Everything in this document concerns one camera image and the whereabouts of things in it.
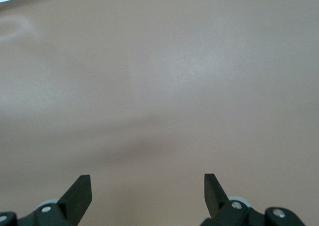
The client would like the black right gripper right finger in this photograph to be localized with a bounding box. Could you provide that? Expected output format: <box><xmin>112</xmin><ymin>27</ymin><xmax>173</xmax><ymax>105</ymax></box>
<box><xmin>200</xmin><ymin>173</ymin><xmax>252</xmax><ymax>226</ymax></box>

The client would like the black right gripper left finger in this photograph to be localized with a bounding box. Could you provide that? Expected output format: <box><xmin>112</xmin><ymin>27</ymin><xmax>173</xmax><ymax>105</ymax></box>
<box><xmin>18</xmin><ymin>175</ymin><xmax>92</xmax><ymax>226</ymax></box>

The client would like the brown table mat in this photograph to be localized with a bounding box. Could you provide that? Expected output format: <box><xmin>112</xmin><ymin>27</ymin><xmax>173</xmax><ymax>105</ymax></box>
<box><xmin>0</xmin><ymin>0</ymin><xmax>319</xmax><ymax>226</ymax></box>

